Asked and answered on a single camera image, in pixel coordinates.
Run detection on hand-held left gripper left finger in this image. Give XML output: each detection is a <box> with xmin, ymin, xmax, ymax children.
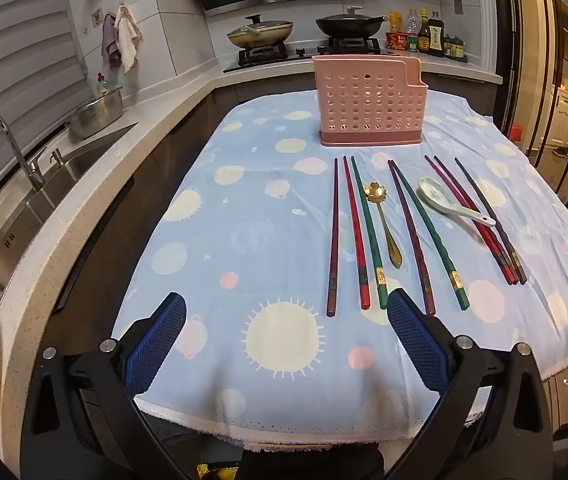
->
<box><xmin>21</xmin><ymin>291</ymin><xmax>199</xmax><ymax>480</ymax></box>

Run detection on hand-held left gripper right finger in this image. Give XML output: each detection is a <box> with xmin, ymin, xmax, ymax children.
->
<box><xmin>384</xmin><ymin>288</ymin><xmax>557</xmax><ymax>480</ymax></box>

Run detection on dark purple chopstick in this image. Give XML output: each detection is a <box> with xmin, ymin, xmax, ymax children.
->
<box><xmin>387</xmin><ymin>159</ymin><xmax>436</xmax><ymax>316</ymax></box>

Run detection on gold flower spoon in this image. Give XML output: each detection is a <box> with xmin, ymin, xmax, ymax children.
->
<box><xmin>363</xmin><ymin>182</ymin><xmax>404</xmax><ymax>268</ymax></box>

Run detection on green chopstick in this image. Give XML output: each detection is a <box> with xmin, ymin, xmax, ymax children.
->
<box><xmin>392</xmin><ymin>159</ymin><xmax>470</xmax><ymax>310</ymax></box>
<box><xmin>351</xmin><ymin>156</ymin><xmax>389</xmax><ymax>309</ymax></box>

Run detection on red chopstick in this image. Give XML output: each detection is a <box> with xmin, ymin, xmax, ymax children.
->
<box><xmin>424</xmin><ymin>155</ymin><xmax>515</xmax><ymax>285</ymax></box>
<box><xmin>343</xmin><ymin>155</ymin><xmax>371</xmax><ymax>310</ymax></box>

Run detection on black chopstick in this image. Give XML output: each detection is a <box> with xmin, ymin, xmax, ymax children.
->
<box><xmin>454</xmin><ymin>157</ymin><xmax>528</xmax><ymax>284</ymax></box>

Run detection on brown chopstick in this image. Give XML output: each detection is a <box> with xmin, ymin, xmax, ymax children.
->
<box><xmin>326</xmin><ymin>158</ymin><xmax>339</xmax><ymax>317</ymax></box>

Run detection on white ceramic spoon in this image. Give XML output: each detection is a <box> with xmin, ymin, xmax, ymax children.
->
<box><xmin>417</xmin><ymin>177</ymin><xmax>497</xmax><ymax>227</ymax></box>

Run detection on maroon chopstick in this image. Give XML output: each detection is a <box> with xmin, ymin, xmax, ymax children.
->
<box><xmin>433</xmin><ymin>155</ymin><xmax>521</xmax><ymax>284</ymax></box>

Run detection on pink perforated utensil holder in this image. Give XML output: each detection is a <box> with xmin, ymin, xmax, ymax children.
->
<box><xmin>312</xmin><ymin>55</ymin><xmax>427</xmax><ymax>147</ymax></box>

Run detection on blue dotted tablecloth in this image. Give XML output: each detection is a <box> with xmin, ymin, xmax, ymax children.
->
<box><xmin>111</xmin><ymin>87</ymin><xmax>568</xmax><ymax>448</ymax></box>

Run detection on stainless steel sink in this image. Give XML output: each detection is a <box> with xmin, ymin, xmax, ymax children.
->
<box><xmin>0</xmin><ymin>122</ymin><xmax>139</xmax><ymax>309</ymax></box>

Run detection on chrome faucet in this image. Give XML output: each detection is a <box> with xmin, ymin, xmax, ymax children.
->
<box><xmin>0</xmin><ymin>112</ymin><xmax>47</xmax><ymax>192</ymax></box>

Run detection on glass sliding door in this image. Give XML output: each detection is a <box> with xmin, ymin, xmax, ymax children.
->
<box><xmin>494</xmin><ymin>0</ymin><xmax>568</xmax><ymax>241</ymax></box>

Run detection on stainless steel pot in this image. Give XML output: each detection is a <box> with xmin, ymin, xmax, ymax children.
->
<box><xmin>68</xmin><ymin>85</ymin><xmax>124</xmax><ymax>140</ymax></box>

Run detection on row of small jars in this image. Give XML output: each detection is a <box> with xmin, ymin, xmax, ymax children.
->
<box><xmin>444</xmin><ymin>35</ymin><xmax>468</xmax><ymax>62</ymax></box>

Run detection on dark soy sauce bottle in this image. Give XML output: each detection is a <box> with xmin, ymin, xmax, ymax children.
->
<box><xmin>428</xmin><ymin>10</ymin><xmax>446</xmax><ymax>57</ymax></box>

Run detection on yellow label sauce bottle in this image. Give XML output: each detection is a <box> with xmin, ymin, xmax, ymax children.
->
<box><xmin>418</xmin><ymin>8</ymin><xmax>431</xmax><ymax>54</ymax></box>

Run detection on white hanging towel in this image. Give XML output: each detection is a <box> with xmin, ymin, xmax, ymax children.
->
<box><xmin>115</xmin><ymin>5</ymin><xmax>143</xmax><ymax>74</ymax></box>

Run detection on purple hanging cloth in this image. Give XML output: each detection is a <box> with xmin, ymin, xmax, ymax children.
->
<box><xmin>102</xmin><ymin>12</ymin><xmax>120</xmax><ymax>69</ymax></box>

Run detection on black gas stove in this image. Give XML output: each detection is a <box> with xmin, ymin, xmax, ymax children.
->
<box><xmin>223</xmin><ymin>37</ymin><xmax>401</xmax><ymax>74</ymax></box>

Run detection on black wok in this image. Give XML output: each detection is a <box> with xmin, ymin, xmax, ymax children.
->
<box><xmin>315</xmin><ymin>6</ymin><xmax>390</xmax><ymax>40</ymax></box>

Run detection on white window blinds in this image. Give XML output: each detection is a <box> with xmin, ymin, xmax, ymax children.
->
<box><xmin>0</xmin><ymin>0</ymin><xmax>89</xmax><ymax>142</ymax></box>

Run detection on frying pan with glass lid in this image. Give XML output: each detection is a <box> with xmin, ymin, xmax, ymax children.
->
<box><xmin>227</xmin><ymin>14</ymin><xmax>295</xmax><ymax>51</ymax></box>

